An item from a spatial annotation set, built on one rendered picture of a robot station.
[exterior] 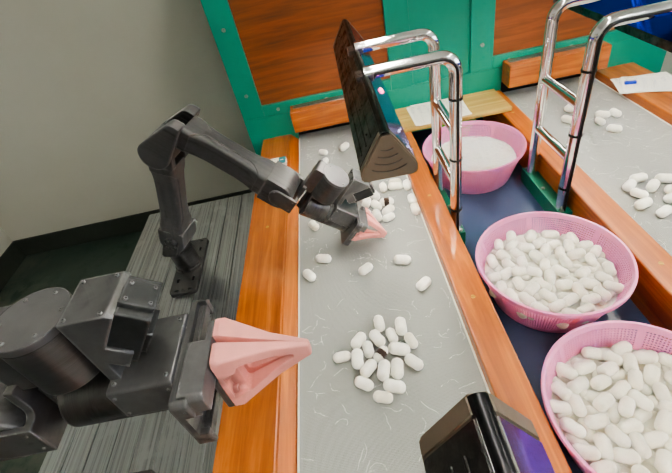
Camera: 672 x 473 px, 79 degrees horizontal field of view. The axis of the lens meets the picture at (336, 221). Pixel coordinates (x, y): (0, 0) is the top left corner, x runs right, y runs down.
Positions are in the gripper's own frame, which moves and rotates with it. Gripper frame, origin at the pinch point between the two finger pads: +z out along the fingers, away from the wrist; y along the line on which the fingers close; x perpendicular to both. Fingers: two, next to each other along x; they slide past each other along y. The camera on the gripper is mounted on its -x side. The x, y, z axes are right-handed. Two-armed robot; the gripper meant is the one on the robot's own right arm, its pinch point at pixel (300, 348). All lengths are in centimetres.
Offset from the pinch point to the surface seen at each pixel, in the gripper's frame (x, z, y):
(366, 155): -0.4, 10.3, 28.2
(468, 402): -3.6, 11.2, -8.6
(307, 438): 33.4, -6.8, 7.4
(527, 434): -0.5, 14.7, -9.9
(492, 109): 29, 54, 89
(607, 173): 33, 67, 54
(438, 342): 33.2, 16.8, 19.0
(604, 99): 33, 87, 87
